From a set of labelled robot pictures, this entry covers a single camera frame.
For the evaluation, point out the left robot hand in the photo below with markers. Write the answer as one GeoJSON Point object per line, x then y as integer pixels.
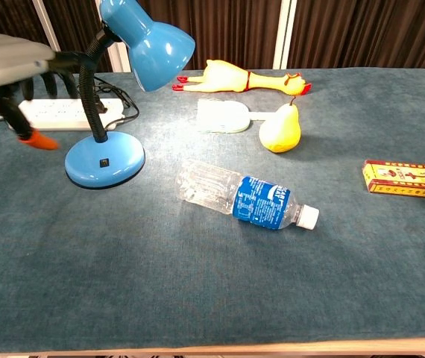
{"type": "Point", "coordinates": [3, 63]}

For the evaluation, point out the blue desk lamp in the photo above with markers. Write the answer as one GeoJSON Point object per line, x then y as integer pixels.
{"type": "Point", "coordinates": [104, 156]}

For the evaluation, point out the clear plastic water bottle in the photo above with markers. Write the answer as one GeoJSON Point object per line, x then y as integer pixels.
{"type": "Point", "coordinates": [257, 199]}

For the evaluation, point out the red yellow small box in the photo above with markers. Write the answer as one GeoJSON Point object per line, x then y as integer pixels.
{"type": "Point", "coordinates": [406, 179]}

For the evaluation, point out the blue table cloth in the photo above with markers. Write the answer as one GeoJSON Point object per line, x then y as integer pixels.
{"type": "Point", "coordinates": [197, 279]}

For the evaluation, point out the white power strip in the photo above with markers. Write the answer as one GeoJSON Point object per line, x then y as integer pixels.
{"type": "Point", "coordinates": [59, 113]}

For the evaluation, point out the yellow pear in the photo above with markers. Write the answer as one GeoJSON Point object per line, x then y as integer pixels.
{"type": "Point", "coordinates": [281, 130]}

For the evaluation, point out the green small brush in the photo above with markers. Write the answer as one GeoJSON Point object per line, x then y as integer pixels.
{"type": "Point", "coordinates": [220, 117]}

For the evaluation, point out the dark brown curtain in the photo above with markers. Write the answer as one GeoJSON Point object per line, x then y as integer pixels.
{"type": "Point", "coordinates": [365, 33]}

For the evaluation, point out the yellow rubber chicken toy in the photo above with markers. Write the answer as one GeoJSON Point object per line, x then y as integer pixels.
{"type": "Point", "coordinates": [231, 79]}

